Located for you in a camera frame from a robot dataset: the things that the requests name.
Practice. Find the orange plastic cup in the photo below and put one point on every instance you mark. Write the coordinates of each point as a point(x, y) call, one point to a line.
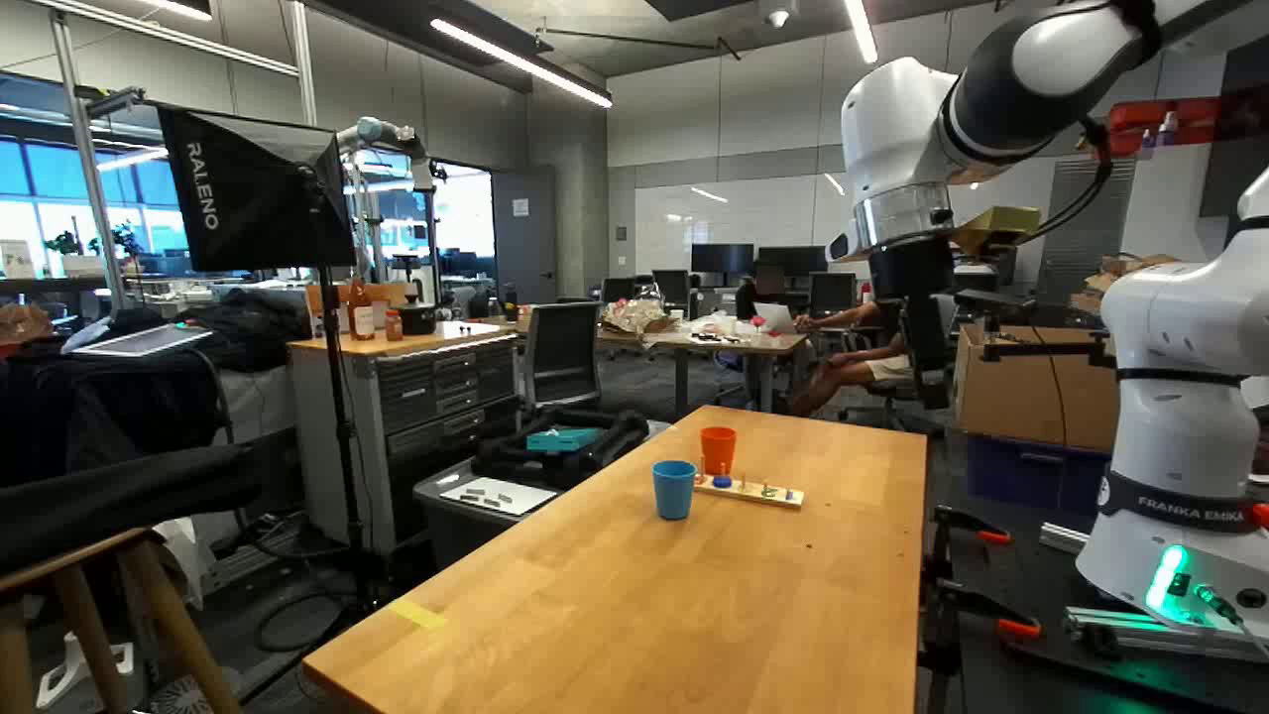
point(718, 450)

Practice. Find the wooden stool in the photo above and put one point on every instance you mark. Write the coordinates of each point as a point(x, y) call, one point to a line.
point(92, 598)

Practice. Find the wooden number puzzle board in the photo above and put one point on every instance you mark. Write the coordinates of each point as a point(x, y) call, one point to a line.
point(761, 492)

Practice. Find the grey door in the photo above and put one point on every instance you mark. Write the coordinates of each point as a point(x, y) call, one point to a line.
point(523, 240)

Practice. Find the grey laptop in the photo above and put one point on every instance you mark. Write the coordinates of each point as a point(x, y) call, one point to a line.
point(132, 344)

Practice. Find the yellow box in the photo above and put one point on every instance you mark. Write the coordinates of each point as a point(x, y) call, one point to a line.
point(998, 225)

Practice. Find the grey equipment case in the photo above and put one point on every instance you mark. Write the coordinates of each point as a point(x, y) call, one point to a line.
point(481, 500)

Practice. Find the black desktop monitor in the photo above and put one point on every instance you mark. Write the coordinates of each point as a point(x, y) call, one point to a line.
point(718, 261)
point(790, 261)

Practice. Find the short ceiling light strip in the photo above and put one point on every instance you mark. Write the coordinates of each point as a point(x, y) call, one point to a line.
point(859, 31)

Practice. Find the black orange-tipped clamp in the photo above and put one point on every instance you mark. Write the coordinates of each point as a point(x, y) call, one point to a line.
point(989, 539)
point(1018, 628)

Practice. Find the aluminium extrusion bar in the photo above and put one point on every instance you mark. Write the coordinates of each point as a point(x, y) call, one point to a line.
point(1064, 539)
point(1152, 626)

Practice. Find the black fabric cover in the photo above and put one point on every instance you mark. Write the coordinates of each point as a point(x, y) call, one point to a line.
point(103, 450)

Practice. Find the seated person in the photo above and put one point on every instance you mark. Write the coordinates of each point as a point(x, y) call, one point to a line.
point(807, 331)

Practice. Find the orange bottle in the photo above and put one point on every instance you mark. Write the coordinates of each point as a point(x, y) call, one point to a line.
point(361, 316)

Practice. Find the black softbox light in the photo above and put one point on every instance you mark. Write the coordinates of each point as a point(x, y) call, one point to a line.
point(250, 191)

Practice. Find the blue plastic cup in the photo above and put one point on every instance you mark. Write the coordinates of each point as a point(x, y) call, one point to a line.
point(675, 492)

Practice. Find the blue storage bin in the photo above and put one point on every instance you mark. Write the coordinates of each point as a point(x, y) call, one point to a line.
point(1031, 479)

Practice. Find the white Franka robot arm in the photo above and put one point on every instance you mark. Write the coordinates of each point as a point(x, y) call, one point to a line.
point(913, 131)

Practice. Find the cluttered wooden desk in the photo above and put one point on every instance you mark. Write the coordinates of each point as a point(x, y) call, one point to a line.
point(716, 346)

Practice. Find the yellow tape strip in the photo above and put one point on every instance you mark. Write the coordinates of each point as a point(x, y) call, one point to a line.
point(421, 617)

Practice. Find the black jacket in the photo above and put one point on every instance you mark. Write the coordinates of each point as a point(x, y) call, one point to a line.
point(250, 331)

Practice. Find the black light stand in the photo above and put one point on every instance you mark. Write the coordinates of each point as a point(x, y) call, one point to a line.
point(337, 398)

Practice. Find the grey drawer tool cabinet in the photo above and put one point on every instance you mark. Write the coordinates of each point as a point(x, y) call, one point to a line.
point(421, 412)

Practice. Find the cardboard box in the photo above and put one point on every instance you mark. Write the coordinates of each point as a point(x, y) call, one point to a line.
point(1031, 390)

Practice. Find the black pot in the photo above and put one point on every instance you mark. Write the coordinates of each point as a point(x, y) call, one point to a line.
point(418, 319)

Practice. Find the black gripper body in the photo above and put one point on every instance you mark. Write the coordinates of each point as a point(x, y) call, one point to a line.
point(913, 270)

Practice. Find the teal and black case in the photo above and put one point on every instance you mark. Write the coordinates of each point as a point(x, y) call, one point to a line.
point(562, 443)

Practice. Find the long ceiling light strip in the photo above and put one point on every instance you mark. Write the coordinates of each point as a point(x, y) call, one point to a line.
point(522, 61)

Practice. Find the red sign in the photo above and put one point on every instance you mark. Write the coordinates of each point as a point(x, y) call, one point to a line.
point(1182, 119)

